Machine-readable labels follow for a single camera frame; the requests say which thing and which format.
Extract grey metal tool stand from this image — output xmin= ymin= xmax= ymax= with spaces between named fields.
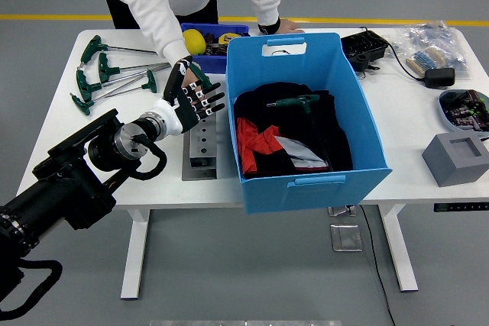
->
xmin=181 ymin=114 xmax=219 ymax=181

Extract grey block with square recess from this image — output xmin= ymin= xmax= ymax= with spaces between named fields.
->
xmin=421 ymin=133 xmax=489 ymax=189

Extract silver grey bag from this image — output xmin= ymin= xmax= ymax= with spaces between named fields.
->
xmin=280 ymin=137 xmax=329 ymax=170

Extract white table leg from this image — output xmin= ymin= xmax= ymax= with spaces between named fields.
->
xmin=377 ymin=204 xmax=419 ymax=292
xmin=120 ymin=209 xmax=151 ymax=300

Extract large blue plastic box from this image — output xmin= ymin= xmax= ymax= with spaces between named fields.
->
xmin=225 ymin=31 xmax=393 ymax=215

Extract beige resistor tape strip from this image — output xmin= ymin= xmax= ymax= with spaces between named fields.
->
xmin=405 ymin=46 xmax=447 ymax=78

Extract black adapter cable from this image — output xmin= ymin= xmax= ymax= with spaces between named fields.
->
xmin=385 ymin=42 xmax=428 ymax=82

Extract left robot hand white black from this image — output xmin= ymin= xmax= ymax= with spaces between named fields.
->
xmin=152 ymin=56 xmax=226 ymax=137

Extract yellow tape measure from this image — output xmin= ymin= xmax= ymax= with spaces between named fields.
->
xmin=218 ymin=31 xmax=242 ymax=45

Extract person's right hand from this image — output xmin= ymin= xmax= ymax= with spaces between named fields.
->
xmin=180 ymin=68 xmax=204 ymax=90

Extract black cloth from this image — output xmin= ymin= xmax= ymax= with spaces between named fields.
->
xmin=233 ymin=81 xmax=353 ymax=180

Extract yellow lemon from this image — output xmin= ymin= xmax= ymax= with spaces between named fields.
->
xmin=182 ymin=29 xmax=206 ymax=56

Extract black power adapter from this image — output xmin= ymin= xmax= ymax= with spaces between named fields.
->
xmin=424 ymin=68 xmax=456 ymax=89

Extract large green T-handle wrench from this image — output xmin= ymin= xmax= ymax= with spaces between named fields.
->
xmin=266 ymin=93 xmax=334 ymax=173

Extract person's left hand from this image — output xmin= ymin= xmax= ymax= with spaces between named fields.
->
xmin=277 ymin=18 xmax=306 ymax=35

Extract black wrist watch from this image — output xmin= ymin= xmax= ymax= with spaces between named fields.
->
xmin=257 ymin=17 xmax=282 ymax=35

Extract black floor cable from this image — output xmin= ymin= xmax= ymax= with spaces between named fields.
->
xmin=358 ymin=205 xmax=397 ymax=326

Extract small blue plastic bin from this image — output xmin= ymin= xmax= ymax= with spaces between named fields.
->
xmin=180 ymin=22 xmax=250 ymax=74

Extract black plastic tray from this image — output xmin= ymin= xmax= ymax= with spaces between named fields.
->
xmin=340 ymin=27 xmax=390 ymax=73

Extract light blue plate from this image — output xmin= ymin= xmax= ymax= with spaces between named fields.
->
xmin=438 ymin=89 xmax=489 ymax=133

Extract red cloth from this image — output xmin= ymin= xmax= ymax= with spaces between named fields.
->
xmin=236 ymin=116 xmax=283 ymax=173

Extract clear plastic component bags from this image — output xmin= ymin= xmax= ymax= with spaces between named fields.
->
xmin=387 ymin=20 xmax=470 ymax=79

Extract black table control panel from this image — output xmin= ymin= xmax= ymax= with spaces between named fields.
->
xmin=433 ymin=202 xmax=489 ymax=213

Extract dark small parts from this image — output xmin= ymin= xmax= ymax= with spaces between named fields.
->
xmin=204 ymin=31 xmax=230 ymax=56

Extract large metal floor plate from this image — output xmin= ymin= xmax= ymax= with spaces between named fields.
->
xmin=330 ymin=224 xmax=363 ymax=253

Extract electronic components pile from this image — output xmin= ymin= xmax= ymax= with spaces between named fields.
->
xmin=441 ymin=89 xmax=489 ymax=131

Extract small metal floor plate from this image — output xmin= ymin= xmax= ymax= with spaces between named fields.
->
xmin=327 ymin=205 xmax=357 ymax=217

